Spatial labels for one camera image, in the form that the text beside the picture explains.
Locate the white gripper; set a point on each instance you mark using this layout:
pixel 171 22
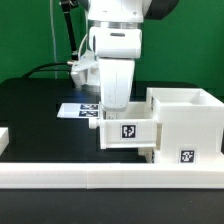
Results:
pixel 116 51

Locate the white drawer box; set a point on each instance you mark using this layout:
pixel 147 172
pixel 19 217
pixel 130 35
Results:
pixel 134 128

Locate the white drawer cabinet frame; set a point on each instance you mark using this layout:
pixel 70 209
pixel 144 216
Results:
pixel 190 126

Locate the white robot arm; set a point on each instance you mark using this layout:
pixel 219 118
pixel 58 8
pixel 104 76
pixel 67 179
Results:
pixel 124 14

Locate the white marker sheet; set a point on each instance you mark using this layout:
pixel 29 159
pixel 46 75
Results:
pixel 78 110

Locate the white u-shaped boundary rail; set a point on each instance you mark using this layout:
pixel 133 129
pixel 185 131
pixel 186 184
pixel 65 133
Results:
pixel 110 175

